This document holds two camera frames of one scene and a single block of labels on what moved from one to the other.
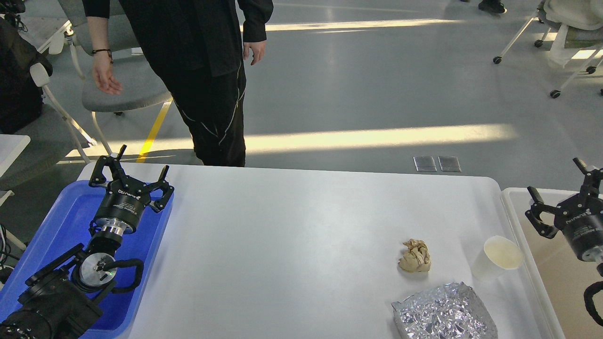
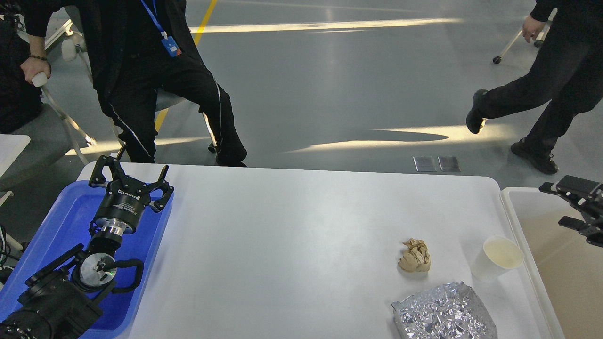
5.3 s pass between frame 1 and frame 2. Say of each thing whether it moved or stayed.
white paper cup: stayed
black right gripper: moved
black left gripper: stayed
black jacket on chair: stayed
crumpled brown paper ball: stayed
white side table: stayed
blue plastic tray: stayed
